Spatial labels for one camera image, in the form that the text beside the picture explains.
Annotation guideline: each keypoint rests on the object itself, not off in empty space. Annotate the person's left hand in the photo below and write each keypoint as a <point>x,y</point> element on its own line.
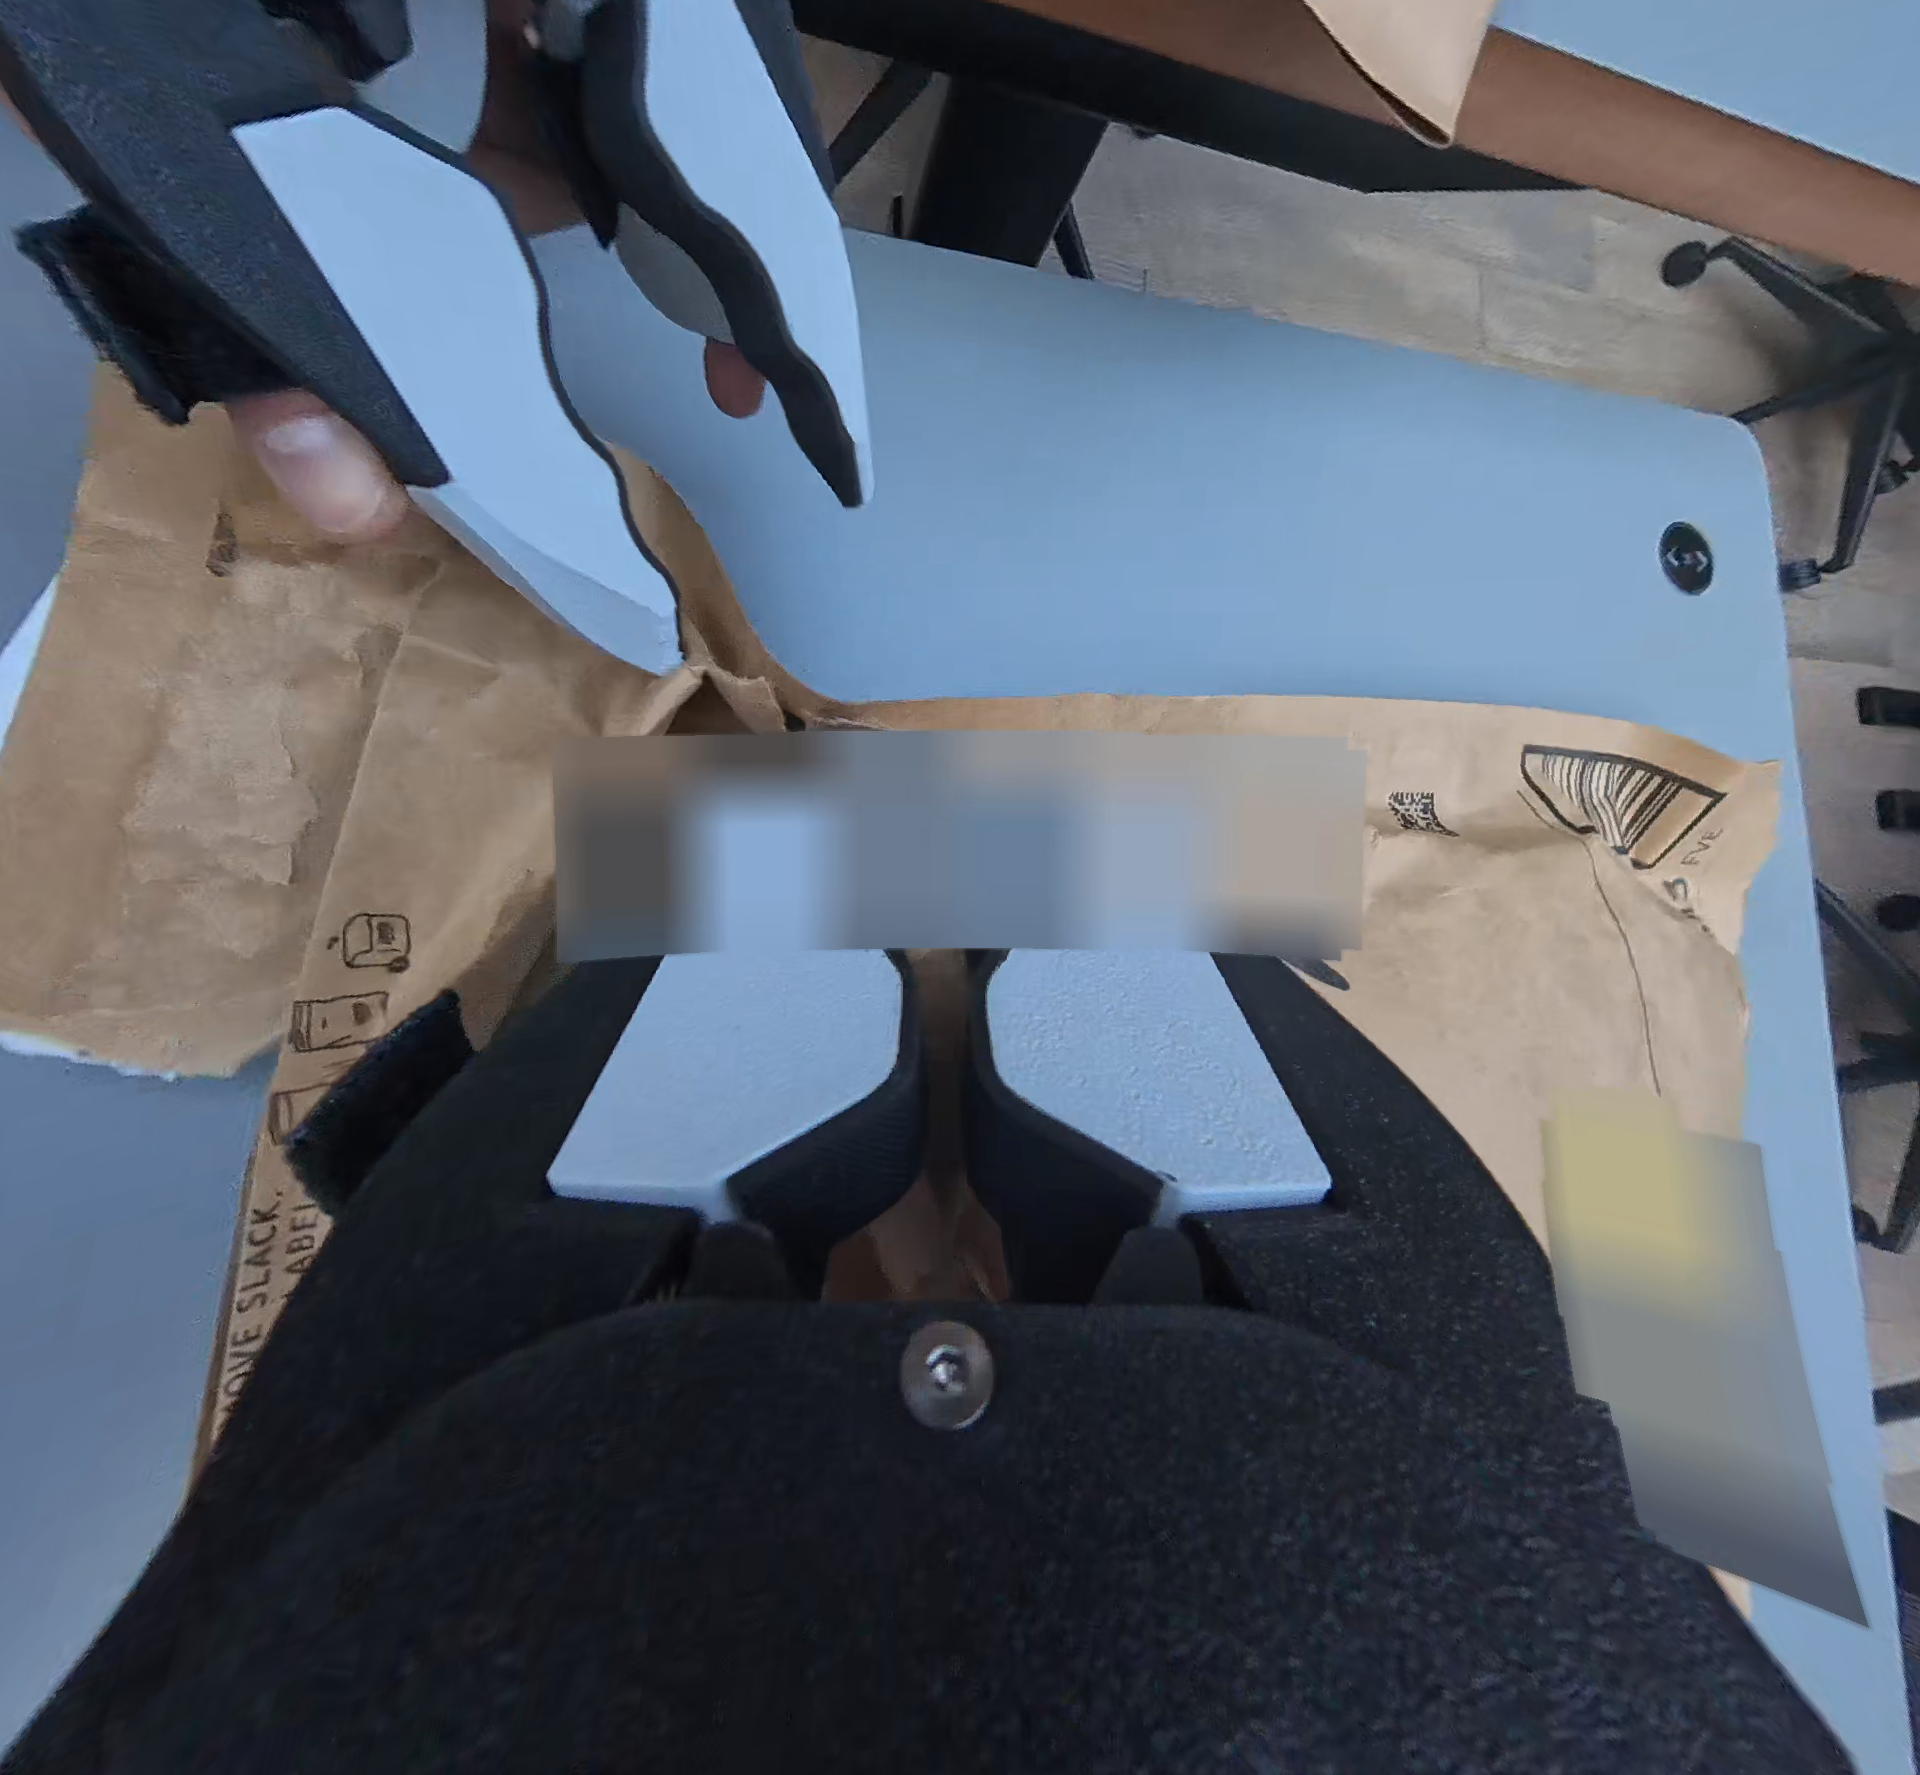
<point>331,478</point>

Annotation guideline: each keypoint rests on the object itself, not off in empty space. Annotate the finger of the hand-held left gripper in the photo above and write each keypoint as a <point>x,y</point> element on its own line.
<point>734,154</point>
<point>434,334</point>

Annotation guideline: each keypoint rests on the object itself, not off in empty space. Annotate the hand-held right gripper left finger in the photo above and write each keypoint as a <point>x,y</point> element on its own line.
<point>720,1070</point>

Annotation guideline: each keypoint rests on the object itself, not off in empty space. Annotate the black desk frame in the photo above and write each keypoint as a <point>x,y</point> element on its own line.
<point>990,124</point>

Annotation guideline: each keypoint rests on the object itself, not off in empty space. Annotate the black office chair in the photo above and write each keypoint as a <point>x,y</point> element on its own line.
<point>1845,364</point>

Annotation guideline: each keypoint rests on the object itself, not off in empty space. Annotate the black desk grommet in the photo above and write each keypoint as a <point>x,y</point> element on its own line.
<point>1688,558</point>

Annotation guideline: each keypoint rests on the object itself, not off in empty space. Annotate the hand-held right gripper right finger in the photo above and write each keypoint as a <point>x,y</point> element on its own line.
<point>1154,1070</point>

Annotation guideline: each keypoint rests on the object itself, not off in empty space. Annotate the brown paper mailer bag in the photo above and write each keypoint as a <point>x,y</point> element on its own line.
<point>300,756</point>

